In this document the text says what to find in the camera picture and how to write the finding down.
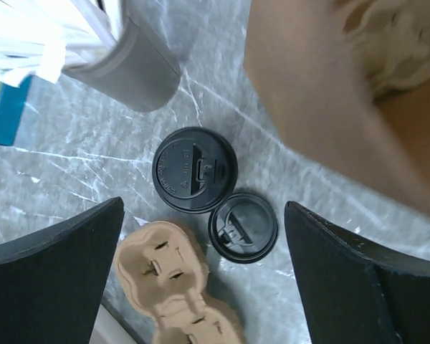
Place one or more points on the white wrapped straws bundle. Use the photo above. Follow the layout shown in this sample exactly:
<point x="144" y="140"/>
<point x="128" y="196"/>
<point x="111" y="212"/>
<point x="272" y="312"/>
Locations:
<point x="45" y="38"/>

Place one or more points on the black plastic cup lid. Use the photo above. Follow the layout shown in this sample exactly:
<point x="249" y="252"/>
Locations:
<point x="244" y="228"/>

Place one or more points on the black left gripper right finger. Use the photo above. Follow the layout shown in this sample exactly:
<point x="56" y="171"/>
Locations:
<point x="354" y="290"/>

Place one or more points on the grey straw holder cup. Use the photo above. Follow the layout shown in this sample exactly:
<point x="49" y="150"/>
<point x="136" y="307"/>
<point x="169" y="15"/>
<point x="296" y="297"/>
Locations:
<point x="140" y="71"/>

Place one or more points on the brown pulp cup carrier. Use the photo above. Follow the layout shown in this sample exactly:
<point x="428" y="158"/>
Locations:
<point x="164" y="275"/>

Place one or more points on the teal flat box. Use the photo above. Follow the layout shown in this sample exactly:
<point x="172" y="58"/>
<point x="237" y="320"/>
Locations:
<point x="12" y="102"/>

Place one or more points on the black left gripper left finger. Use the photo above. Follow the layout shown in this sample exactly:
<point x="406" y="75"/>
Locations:
<point x="52" y="280"/>

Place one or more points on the brown paper bag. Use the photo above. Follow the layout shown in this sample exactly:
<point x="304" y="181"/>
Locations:
<point x="317" y="95"/>

